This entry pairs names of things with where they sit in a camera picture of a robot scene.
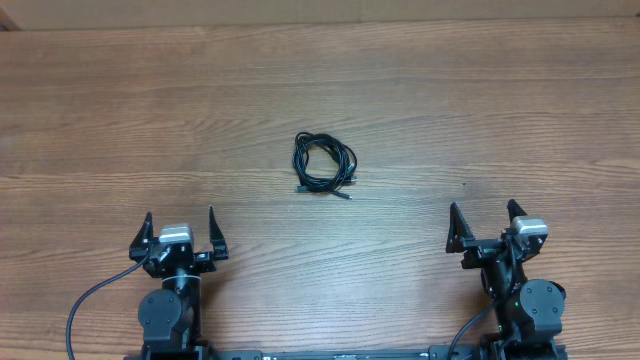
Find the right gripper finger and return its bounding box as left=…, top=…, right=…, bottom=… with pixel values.
left=445, top=202, right=475, bottom=253
left=506, top=199, right=527, bottom=222

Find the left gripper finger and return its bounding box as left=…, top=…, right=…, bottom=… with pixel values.
left=129, top=212, right=153, bottom=261
left=208, top=205, right=229, bottom=260

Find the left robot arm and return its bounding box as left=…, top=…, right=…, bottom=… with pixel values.
left=129, top=208, right=229, bottom=359

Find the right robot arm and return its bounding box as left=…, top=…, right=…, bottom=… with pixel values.
left=446, top=199, right=568, bottom=359

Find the cardboard back panel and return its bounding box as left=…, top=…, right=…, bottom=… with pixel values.
left=1, top=0, right=639, bottom=31

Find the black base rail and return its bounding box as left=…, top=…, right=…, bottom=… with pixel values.
left=123, top=343, right=569, bottom=360

